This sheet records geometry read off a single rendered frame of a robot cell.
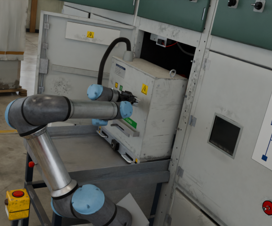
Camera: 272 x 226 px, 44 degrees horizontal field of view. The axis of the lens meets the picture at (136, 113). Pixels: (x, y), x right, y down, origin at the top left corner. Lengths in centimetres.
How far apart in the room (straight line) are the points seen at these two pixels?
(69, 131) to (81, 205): 98
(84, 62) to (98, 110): 102
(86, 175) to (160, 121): 49
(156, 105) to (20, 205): 83
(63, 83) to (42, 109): 119
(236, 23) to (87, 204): 99
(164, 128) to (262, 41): 73
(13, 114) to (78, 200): 40
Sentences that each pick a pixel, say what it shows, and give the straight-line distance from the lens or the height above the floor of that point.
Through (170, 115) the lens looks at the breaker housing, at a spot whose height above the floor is 118.
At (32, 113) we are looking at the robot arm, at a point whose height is 131.
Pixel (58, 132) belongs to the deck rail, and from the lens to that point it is 221.
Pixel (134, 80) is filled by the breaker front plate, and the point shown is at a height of 132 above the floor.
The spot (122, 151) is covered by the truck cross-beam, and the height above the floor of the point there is 89.
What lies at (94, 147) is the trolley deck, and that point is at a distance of 212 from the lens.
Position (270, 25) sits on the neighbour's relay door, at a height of 174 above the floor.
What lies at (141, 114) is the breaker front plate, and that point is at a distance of 185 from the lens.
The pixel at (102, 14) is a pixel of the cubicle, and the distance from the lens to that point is 276.
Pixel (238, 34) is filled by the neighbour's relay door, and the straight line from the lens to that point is 159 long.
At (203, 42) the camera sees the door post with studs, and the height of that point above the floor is 160.
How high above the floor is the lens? 175
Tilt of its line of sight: 18 degrees down
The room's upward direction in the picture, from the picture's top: 10 degrees clockwise
